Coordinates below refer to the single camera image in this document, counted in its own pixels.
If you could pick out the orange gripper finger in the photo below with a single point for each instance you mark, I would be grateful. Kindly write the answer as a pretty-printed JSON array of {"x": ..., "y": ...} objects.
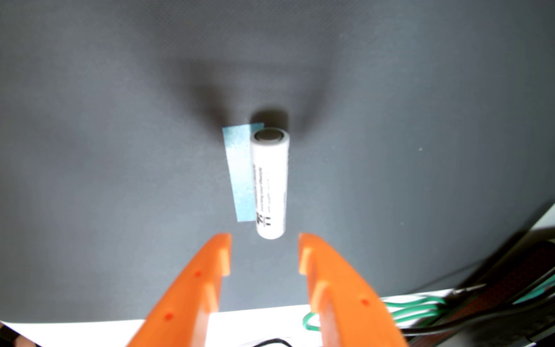
[
  {"x": 345, "y": 303},
  {"x": 186, "y": 299}
]

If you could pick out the white cylindrical battery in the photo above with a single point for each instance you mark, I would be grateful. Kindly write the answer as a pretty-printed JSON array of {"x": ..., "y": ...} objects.
[{"x": 270, "y": 183}]

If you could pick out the light blue tape piece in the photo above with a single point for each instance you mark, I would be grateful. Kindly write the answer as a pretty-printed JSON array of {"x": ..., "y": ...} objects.
[{"x": 239, "y": 173}]

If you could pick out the dark red bar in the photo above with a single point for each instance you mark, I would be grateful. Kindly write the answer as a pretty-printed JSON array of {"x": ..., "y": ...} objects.
[{"x": 508, "y": 284}]

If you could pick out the black wrist watch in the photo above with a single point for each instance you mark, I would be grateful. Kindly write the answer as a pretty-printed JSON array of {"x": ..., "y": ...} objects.
[{"x": 0, "y": 337}]

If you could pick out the black Dell laptop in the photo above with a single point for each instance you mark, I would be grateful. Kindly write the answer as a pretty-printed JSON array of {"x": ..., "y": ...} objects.
[{"x": 547, "y": 330}]

